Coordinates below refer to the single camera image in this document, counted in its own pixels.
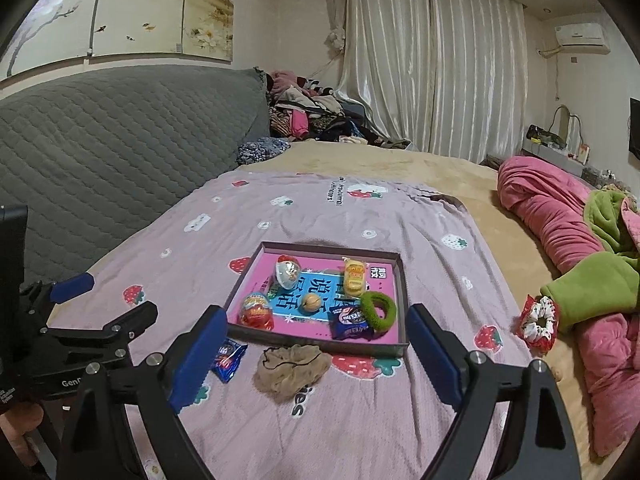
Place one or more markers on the dark floral cloth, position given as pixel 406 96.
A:
pixel 262 150

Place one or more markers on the black television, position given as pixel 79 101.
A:
pixel 635 127

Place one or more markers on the small beige nut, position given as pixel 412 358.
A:
pixel 556 373

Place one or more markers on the small silver toy egg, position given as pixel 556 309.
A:
pixel 286 272

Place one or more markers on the floral printed wardrobe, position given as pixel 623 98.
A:
pixel 150 10

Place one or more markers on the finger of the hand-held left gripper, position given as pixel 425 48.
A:
pixel 75 285
pixel 125 325

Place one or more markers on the white air conditioner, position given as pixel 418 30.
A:
pixel 582 37

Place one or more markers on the white curtain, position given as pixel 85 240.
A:
pixel 425 60

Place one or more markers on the grey quilted headboard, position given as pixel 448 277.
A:
pixel 125 135

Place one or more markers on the white arched frame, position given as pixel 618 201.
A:
pixel 570 120

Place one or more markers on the pile of clothes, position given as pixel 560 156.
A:
pixel 310 110

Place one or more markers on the grey side desk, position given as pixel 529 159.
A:
pixel 550 155

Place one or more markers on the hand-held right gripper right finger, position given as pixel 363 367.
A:
pixel 435 360

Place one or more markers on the beige walnut ball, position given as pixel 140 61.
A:
pixel 313 304

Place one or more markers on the large red toy egg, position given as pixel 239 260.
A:
pixel 256 312

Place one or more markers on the pink strawberry printed blanket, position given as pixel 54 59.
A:
pixel 325 435

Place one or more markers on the blue cookie packet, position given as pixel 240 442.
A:
pixel 230 360
pixel 350 327

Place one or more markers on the dark shallow cardboard box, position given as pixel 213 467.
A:
pixel 380 349

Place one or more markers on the person's left hand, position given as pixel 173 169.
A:
pixel 20 417

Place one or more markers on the green fleece blanket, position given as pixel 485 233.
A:
pixel 590 285

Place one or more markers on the pink quilt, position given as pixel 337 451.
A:
pixel 540 200

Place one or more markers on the red and white scrunchie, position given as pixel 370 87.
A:
pixel 525 327

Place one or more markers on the black bag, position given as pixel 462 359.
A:
pixel 545 135

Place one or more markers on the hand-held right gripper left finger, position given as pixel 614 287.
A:
pixel 195 355

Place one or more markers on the beige mesh cloth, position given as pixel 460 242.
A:
pixel 290 370

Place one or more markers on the yellow snack packet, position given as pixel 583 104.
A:
pixel 355 277

